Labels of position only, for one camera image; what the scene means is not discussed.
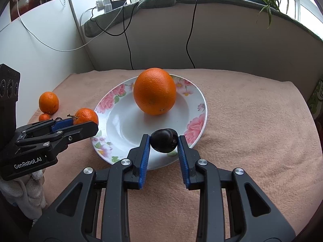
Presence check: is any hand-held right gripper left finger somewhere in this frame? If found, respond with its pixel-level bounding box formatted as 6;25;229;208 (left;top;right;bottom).
29;134;152;242

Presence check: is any dark plum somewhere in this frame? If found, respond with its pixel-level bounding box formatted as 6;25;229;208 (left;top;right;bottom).
151;128;179;154

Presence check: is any person's left hand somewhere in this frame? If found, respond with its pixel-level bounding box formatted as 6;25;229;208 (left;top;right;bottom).
0;169;47;216

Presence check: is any white bowl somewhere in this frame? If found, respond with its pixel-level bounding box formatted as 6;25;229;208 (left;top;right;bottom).
91;74;208;171

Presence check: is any white cable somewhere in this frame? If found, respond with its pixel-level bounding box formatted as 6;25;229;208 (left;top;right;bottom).
18;0;138;52

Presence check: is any large orange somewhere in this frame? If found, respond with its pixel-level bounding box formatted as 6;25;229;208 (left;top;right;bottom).
133;68;176;116

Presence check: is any green windowsill cloth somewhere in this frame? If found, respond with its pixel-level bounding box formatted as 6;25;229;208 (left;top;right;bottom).
84;0;323;42

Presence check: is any small orange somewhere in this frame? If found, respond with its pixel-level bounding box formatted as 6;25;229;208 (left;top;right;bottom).
39;92;59;114

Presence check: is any tangerine with stem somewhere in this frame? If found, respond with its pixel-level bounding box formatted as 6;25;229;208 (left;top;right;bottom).
68;108;99;126

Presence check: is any black cable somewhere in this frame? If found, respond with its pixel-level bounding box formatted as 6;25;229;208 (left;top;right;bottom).
186;0;201;68
90;5;134;70

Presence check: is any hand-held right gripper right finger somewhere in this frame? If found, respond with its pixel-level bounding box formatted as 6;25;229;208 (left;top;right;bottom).
177;135;296;242

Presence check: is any white power strip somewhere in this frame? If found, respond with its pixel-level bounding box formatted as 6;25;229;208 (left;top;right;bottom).
95;0;113;13

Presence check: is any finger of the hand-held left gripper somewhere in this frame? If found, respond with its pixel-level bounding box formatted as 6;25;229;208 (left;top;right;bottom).
15;121;99;151
22;117;76;135

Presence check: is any pink blanket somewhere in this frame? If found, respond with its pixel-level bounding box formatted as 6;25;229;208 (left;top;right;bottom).
25;68;320;242

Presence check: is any green printed bag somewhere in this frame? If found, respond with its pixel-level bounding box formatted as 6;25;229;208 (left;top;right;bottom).
306;79;323;121

